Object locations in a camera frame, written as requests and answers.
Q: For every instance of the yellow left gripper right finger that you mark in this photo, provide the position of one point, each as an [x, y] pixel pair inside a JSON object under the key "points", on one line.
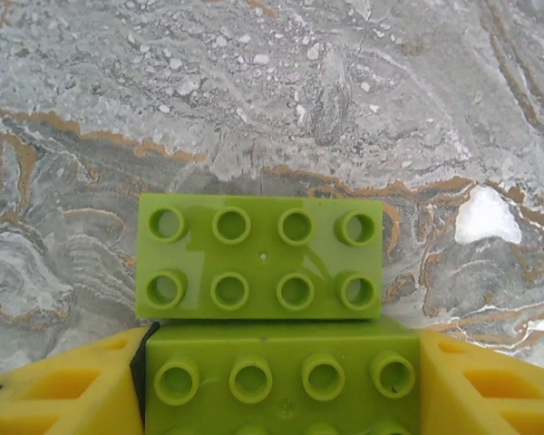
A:
{"points": [[489, 394]]}

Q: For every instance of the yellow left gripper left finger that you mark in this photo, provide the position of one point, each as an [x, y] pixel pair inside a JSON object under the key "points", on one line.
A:
{"points": [[59, 399]]}

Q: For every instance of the green two-by-four lego brick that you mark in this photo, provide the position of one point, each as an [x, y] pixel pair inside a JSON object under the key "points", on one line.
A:
{"points": [[260, 258], [281, 349]]}

